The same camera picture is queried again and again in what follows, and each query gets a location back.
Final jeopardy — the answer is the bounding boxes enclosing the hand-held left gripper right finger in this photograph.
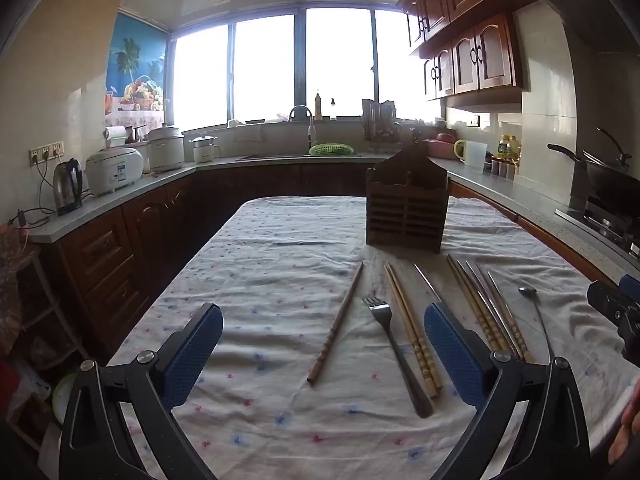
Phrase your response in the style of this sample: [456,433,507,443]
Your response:
[423,301,592,480]

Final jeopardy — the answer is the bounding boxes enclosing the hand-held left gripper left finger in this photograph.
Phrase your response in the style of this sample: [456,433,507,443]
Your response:
[59,302,224,480]

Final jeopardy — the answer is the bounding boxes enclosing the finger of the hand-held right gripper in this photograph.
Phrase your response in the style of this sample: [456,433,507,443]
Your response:
[619,275,640,305]
[587,281,640,361]

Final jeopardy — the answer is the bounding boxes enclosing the brown carved-end chopstick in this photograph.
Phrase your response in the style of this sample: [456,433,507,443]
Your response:
[306,261,365,386]

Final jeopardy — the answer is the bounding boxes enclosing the dark wooden utensil holder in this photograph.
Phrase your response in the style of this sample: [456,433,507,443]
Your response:
[365,142,451,254]

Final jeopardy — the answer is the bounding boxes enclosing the person's right hand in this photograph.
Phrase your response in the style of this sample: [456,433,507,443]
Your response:
[607,377,640,466]

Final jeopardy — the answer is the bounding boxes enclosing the light bamboo chopstick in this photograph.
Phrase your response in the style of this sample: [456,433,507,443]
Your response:
[383,265,438,400]
[387,261,444,393]
[446,255,502,356]
[450,256,508,354]

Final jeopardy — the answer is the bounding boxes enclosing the steel chopstick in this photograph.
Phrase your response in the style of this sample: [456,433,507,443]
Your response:
[466,261,524,361]
[457,260,518,358]
[413,263,443,304]

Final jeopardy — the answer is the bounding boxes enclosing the steel fork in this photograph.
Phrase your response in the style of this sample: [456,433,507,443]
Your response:
[362,296,435,419]

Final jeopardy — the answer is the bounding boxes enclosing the gas stove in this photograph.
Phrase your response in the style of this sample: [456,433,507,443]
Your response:
[555,195,640,261]

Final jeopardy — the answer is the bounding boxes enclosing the white dotted tablecloth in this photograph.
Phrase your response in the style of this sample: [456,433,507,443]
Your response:
[102,195,640,480]

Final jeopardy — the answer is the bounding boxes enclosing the black wok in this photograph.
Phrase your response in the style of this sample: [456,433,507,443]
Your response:
[547,127,640,202]

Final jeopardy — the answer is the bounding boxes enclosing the dark wooden base cabinets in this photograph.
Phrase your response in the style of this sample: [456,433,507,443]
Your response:
[40,162,616,366]

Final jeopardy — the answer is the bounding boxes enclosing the green rimmed bowl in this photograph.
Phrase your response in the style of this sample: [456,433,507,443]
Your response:
[51,372,79,425]

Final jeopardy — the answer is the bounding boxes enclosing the grey kitchen countertop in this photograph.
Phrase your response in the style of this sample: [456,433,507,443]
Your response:
[20,152,640,286]

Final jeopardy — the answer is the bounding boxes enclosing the light wooden rack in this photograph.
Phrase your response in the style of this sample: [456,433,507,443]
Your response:
[10,245,88,453]

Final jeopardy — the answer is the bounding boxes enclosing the row of spice jars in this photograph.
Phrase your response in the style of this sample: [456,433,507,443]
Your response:
[490,156,519,181]

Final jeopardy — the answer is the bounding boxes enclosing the white rice cooker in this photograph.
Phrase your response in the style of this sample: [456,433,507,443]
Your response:
[85,146,145,197]

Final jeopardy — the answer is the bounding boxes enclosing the small white electric pot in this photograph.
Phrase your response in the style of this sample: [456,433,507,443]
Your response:
[189,133,222,164]

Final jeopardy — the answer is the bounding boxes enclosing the tall white electric cooker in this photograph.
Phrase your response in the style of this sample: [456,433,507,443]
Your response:
[146,124,187,173]

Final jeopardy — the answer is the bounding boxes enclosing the steel electric kettle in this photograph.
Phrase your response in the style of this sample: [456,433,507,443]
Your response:
[52,158,84,217]

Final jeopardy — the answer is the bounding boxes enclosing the kitchen sink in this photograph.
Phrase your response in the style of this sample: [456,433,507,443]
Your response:
[236,152,366,162]

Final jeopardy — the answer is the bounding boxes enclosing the pink plastic basin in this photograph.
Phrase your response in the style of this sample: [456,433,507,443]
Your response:
[422,132,458,160]

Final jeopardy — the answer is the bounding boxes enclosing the white dishcloth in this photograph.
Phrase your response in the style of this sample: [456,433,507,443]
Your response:
[235,122,264,144]

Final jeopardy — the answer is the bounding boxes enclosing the green plastic basket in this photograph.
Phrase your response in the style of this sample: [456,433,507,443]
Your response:
[308,143,354,157]

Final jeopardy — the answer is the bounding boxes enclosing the dish drying rack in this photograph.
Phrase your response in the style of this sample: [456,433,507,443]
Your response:
[361,99,401,144]

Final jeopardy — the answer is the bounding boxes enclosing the curved steel faucet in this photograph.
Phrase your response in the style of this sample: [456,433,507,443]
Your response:
[289,105,317,149]

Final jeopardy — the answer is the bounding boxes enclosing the steel range hood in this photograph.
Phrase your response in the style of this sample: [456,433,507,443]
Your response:
[515,0,640,56]

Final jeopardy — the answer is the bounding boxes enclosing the large kitchen window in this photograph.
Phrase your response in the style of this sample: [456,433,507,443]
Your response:
[167,5,441,133]

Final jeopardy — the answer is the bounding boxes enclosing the long-handled steel spoon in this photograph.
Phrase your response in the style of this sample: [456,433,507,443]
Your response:
[518,286,556,361]

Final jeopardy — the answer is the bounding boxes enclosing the white pitcher green handle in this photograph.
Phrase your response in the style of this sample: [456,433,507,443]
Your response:
[453,140,488,174]

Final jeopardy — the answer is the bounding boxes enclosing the black power cable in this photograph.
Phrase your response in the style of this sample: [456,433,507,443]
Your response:
[10,160,57,231]

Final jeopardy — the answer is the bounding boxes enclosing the white wall socket row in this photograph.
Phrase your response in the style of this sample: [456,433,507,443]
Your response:
[28,141,67,167]

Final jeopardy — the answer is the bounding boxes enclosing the brown wooden wall cabinets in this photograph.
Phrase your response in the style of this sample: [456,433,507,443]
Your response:
[400,0,541,102]

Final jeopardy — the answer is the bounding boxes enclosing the beach fruit wall poster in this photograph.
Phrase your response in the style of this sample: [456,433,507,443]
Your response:
[105,12,167,128]

